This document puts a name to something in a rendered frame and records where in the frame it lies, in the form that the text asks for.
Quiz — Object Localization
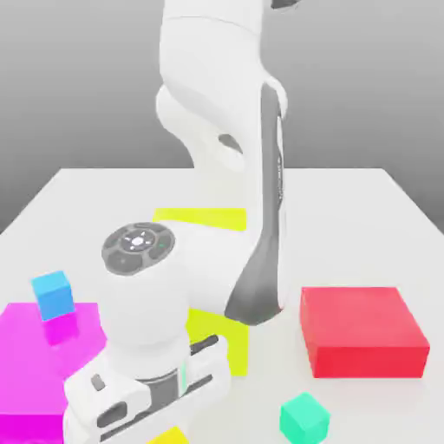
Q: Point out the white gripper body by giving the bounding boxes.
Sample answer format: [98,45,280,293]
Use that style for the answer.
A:
[62,341,232,444]

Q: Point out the small yellow cube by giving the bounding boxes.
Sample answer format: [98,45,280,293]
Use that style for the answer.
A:
[147,426,191,444]

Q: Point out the small green cube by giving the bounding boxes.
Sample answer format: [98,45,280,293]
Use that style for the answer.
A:
[278,391,331,444]

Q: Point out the small magenta cube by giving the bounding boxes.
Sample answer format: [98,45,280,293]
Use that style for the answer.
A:
[42,312,82,347]

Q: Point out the small blue cube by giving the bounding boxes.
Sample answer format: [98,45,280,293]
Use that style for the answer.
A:
[29,270,76,323]

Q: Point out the large yellow box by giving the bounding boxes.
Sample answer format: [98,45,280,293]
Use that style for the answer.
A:
[151,206,251,378]

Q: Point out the large red box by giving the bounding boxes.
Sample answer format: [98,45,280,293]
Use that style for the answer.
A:
[299,286,432,380]

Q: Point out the large magenta box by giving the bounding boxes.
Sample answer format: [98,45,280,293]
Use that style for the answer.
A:
[0,302,108,444]

